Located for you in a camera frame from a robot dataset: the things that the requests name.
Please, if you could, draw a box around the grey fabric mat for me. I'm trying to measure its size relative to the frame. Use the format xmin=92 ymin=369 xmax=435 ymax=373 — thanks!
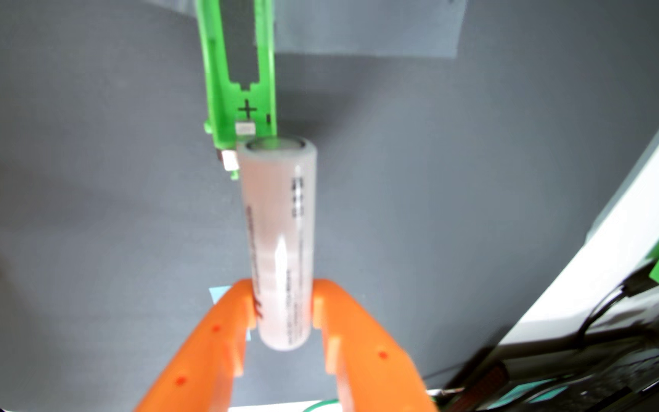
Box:
xmin=0 ymin=0 xmax=659 ymax=412

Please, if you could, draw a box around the thin green wire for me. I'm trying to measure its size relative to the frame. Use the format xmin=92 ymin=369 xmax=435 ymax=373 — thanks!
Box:
xmin=302 ymin=398 xmax=343 ymax=412

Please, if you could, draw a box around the grey tape strip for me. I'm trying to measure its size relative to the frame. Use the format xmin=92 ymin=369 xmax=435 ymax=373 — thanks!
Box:
xmin=141 ymin=0 xmax=469 ymax=59

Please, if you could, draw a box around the black cable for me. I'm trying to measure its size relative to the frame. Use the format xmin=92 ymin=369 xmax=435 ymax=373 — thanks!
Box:
xmin=575 ymin=275 xmax=659 ymax=347

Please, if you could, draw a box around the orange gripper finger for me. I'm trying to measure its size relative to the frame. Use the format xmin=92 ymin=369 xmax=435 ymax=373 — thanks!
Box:
xmin=134 ymin=278 xmax=258 ymax=412
xmin=311 ymin=278 xmax=440 ymax=412

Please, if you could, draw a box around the light blue tape patch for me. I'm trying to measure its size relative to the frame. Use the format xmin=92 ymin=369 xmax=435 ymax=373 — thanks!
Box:
xmin=208 ymin=285 xmax=252 ymax=343

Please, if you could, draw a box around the white cylindrical battery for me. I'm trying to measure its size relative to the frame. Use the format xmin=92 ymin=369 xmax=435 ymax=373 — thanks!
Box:
xmin=236 ymin=136 xmax=319 ymax=352

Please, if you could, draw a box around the green battery holder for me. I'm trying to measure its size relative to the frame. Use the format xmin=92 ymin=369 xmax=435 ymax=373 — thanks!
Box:
xmin=194 ymin=0 xmax=278 ymax=181

